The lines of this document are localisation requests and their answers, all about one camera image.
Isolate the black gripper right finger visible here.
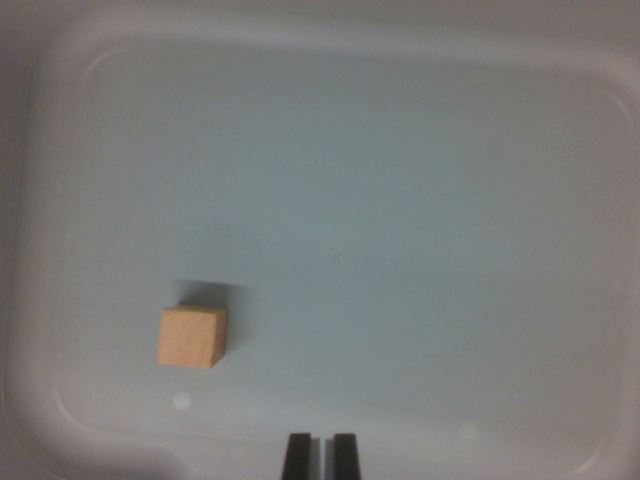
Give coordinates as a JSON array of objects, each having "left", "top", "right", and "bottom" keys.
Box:
[{"left": 324, "top": 432, "right": 363, "bottom": 480}]

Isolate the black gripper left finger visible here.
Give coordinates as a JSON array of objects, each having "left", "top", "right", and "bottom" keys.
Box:
[{"left": 281, "top": 432, "right": 322, "bottom": 480}]

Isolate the light wooden cube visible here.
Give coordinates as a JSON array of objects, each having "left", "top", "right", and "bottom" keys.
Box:
[{"left": 156, "top": 303, "right": 229, "bottom": 370}]

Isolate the translucent white plastic bin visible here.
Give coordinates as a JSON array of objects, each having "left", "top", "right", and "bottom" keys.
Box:
[{"left": 0, "top": 0, "right": 640, "bottom": 480}]

